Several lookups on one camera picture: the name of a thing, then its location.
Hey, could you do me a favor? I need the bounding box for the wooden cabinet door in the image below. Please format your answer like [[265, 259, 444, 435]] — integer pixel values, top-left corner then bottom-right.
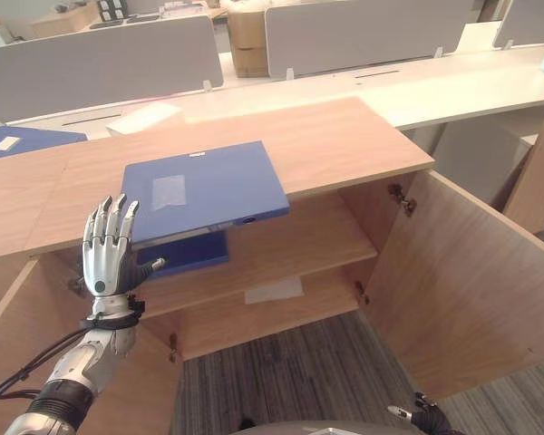
[[0, 256, 183, 435], [365, 169, 544, 402]]

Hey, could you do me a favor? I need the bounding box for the blue folder with clear label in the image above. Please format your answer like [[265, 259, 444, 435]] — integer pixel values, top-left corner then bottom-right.
[[120, 140, 292, 247]]

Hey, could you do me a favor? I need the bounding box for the wooden cabinet left door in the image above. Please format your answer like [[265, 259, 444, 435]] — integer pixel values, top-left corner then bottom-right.
[[0, 256, 183, 435]]

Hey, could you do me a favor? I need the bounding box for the low wooden background cabinet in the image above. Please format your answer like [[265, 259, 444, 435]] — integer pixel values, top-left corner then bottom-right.
[[28, 5, 102, 40]]

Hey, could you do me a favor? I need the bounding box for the wooden cabinet shelf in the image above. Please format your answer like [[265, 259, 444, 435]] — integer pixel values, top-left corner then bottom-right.
[[133, 193, 379, 319]]

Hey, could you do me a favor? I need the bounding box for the cardboard box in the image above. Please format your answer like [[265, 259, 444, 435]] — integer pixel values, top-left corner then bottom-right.
[[230, 44, 270, 79], [226, 7, 268, 49]]

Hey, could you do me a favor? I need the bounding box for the white label sticker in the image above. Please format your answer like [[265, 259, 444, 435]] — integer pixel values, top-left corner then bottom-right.
[[244, 276, 306, 306]]

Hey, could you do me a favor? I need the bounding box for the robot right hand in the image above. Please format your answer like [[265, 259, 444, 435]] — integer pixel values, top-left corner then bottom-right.
[[386, 391, 464, 435]]

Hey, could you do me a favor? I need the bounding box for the blue folder with white label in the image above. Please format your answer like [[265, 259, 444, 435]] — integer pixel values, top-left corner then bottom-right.
[[0, 126, 89, 162]]

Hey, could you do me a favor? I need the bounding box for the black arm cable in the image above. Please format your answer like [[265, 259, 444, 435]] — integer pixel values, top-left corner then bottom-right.
[[0, 299, 146, 401]]

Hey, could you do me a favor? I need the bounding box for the blue folder lying open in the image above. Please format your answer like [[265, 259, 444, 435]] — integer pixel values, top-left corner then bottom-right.
[[134, 230, 231, 279]]

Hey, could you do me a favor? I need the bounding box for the wooden cabinet right door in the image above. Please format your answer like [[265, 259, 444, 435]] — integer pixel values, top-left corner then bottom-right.
[[365, 169, 544, 402]]

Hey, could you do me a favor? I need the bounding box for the wooden office cabinet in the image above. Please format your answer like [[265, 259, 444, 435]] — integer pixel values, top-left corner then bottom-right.
[[0, 95, 437, 363]]

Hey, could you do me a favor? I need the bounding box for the grey desk partition panel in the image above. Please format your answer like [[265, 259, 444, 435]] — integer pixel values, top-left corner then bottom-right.
[[0, 10, 225, 126], [492, 0, 544, 51], [263, 0, 475, 81]]

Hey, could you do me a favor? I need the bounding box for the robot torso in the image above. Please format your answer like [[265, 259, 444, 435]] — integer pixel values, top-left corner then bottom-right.
[[235, 419, 436, 435]]

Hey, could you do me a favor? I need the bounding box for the white paper sheet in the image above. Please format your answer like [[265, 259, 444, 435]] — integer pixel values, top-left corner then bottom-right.
[[104, 102, 180, 136]]

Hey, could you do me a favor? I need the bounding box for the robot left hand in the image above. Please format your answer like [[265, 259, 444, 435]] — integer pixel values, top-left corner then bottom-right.
[[81, 193, 167, 299]]

